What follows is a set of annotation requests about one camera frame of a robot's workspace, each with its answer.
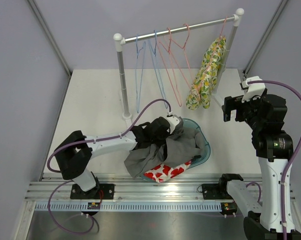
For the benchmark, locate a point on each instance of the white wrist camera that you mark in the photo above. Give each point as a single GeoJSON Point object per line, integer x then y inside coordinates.
{"type": "Point", "coordinates": [173, 121]}
{"type": "Point", "coordinates": [252, 87]}

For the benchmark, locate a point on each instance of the silver clothes rack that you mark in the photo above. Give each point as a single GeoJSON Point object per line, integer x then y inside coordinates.
{"type": "Point", "coordinates": [120, 41]}

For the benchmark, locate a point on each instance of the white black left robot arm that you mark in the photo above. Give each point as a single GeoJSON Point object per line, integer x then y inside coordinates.
{"type": "Point", "coordinates": [75, 152]}

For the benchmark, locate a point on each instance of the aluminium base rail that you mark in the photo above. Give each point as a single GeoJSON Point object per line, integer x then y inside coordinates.
{"type": "Point", "coordinates": [183, 188]}

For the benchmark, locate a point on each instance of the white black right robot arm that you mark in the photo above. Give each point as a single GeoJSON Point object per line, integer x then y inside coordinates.
{"type": "Point", "coordinates": [271, 219]}

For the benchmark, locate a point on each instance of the red poppy print skirt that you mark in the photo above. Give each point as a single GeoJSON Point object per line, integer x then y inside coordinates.
{"type": "Point", "coordinates": [163, 173]}

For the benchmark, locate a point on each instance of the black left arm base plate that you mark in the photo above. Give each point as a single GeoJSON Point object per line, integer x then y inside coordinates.
{"type": "Point", "coordinates": [104, 191]}

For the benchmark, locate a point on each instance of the teal plastic basin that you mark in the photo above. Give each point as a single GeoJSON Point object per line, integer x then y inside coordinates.
{"type": "Point", "coordinates": [187, 143]}

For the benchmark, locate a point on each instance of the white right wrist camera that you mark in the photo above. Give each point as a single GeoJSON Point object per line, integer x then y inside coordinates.
{"type": "Point", "coordinates": [252, 87]}

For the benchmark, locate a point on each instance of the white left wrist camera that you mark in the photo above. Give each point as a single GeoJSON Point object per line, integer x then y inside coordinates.
{"type": "Point", "coordinates": [173, 121]}

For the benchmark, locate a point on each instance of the pink hanger with lemon skirt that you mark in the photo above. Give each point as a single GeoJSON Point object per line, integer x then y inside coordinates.
{"type": "Point", "coordinates": [215, 55]}

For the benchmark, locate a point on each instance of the lemon print skirt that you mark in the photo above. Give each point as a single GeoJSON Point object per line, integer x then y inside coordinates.
{"type": "Point", "coordinates": [208, 75]}

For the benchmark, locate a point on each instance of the grey skirt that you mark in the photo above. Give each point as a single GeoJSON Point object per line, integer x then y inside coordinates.
{"type": "Point", "coordinates": [137, 161]}

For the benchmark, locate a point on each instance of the white slotted cable duct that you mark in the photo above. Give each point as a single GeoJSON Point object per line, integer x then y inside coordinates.
{"type": "Point", "coordinates": [107, 206]}

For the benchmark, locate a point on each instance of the blue wire hanger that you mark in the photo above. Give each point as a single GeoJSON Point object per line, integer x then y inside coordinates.
{"type": "Point", "coordinates": [139, 71]}
{"type": "Point", "coordinates": [155, 64]}

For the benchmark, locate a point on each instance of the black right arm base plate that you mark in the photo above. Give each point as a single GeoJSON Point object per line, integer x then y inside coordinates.
{"type": "Point", "coordinates": [214, 191]}

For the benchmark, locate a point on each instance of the pink hanger with grey skirt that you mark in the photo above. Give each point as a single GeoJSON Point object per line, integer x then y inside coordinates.
{"type": "Point", "coordinates": [189, 82]}

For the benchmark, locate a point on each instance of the pink hanger with poppy skirt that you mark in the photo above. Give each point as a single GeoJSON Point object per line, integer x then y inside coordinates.
{"type": "Point", "coordinates": [165, 46]}

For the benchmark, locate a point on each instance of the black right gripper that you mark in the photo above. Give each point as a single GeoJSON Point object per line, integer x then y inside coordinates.
{"type": "Point", "coordinates": [228, 108]}

